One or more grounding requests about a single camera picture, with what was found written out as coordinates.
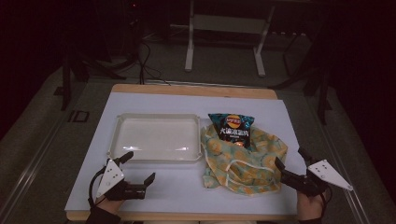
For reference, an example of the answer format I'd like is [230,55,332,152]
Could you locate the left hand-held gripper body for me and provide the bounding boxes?
[95,158,148,202]

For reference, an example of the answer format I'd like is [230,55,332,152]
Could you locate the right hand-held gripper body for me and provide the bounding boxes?
[281,159,354,198]

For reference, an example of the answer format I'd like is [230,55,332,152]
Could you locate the yellow green patterned drawstring bag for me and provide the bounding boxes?
[200,124,289,197]

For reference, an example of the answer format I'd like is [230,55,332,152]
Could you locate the white plastic tray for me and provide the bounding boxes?
[106,112,204,164]

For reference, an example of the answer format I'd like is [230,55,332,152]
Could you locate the dark blue chips packet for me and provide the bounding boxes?
[207,112,256,149]

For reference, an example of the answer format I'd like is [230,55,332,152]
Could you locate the person's right hand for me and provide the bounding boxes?
[296,189,329,222]

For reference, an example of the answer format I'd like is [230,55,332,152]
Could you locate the person's left hand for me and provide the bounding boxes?
[92,195,126,217]

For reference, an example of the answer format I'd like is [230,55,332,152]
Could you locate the white table sheet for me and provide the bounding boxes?
[64,91,307,217]

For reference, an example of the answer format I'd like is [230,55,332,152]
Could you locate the black metal stand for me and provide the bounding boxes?
[269,31,333,126]
[60,50,128,112]

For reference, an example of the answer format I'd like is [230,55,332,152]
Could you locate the white metal stand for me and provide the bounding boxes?
[184,0,276,78]

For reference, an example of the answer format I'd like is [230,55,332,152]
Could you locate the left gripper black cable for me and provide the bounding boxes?
[88,166,107,209]

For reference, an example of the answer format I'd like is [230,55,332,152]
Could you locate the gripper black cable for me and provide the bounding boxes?
[88,166,107,209]
[320,186,333,219]

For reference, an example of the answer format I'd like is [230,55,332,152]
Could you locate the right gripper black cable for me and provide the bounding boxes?
[320,186,333,219]

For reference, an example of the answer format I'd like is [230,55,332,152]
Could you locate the black floor cables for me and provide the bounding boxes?
[136,40,172,86]

